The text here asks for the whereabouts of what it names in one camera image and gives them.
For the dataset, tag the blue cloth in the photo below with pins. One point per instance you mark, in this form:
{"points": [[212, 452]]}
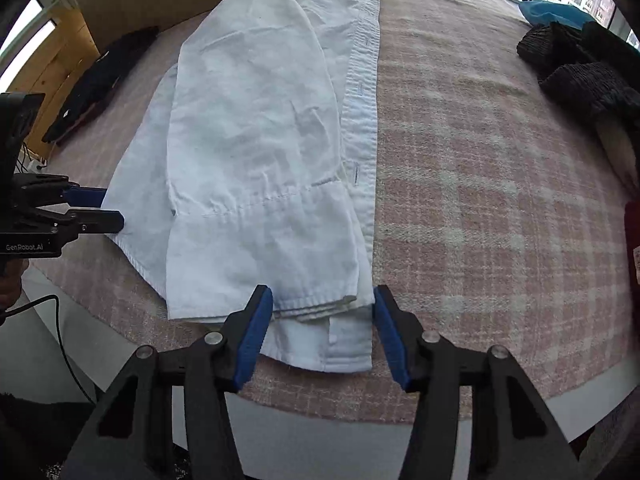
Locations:
{"points": [[550, 11]]}

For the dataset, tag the white power strip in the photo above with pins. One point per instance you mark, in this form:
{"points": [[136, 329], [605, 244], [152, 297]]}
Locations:
{"points": [[37, 165]]}

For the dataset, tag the pine plank panel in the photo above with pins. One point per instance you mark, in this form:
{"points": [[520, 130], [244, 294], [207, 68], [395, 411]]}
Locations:
{"points": [[55, 60]]}

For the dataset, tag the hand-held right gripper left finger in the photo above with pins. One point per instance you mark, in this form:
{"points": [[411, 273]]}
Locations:
{"points": [[252, 340]]}

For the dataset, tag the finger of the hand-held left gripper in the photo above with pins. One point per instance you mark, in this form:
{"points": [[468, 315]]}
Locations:
{"points": [[87, 197], [102, 222]]}

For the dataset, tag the maroon garment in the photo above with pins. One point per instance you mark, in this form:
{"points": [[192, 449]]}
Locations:
{"points": [[634, 240]]}

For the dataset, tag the white button shirt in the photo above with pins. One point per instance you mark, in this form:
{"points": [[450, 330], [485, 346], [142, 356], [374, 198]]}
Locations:
{"points": [[250, 135]]}

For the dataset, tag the pink plaid blanket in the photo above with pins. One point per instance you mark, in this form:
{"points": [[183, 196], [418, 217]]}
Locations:
{"points": [[475, 185]]}

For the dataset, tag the folded black t-shirt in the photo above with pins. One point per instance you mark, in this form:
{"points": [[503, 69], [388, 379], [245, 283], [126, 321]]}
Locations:
{"points": [[105, 75]]}

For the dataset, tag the person's left hand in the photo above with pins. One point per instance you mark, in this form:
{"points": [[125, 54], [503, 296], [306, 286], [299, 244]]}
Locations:
{"points": [[9, 287]]}

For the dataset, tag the person's black tweed top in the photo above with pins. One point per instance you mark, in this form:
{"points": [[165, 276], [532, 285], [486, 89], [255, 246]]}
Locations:
{"points": [[30, 435]]}

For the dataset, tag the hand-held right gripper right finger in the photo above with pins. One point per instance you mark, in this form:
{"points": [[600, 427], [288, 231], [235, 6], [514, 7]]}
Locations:
{"points": [[395, 340]]}

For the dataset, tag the dark knitted garment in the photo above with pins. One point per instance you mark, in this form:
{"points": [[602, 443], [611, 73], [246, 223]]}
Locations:
{"points": [[575, 85]]}

